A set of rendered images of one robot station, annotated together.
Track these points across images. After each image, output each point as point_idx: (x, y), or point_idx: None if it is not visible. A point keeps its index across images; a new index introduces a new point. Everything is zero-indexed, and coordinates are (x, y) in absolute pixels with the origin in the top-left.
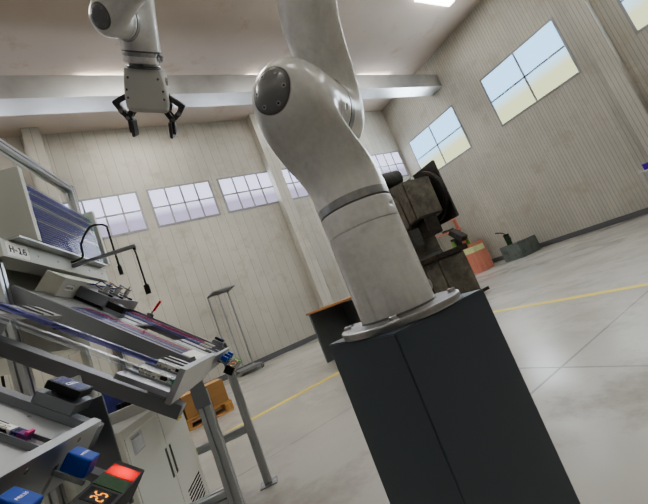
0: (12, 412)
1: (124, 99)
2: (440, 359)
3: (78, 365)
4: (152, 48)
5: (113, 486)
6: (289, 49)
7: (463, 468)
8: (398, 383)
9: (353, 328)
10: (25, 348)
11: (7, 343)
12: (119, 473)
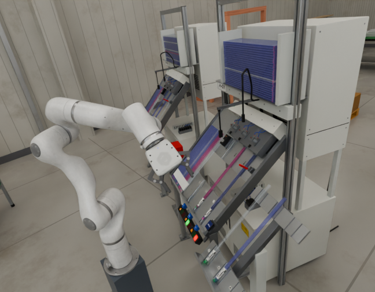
0: (214, 218)
1: (180, 154)
2: None
3: (254, 247)
4: None
5: (192, 233)
6: (95, 187)
7: None
8: None
9: (135, 259)
10: (267, 227)
11: (271, 221)
12: (195, 236)
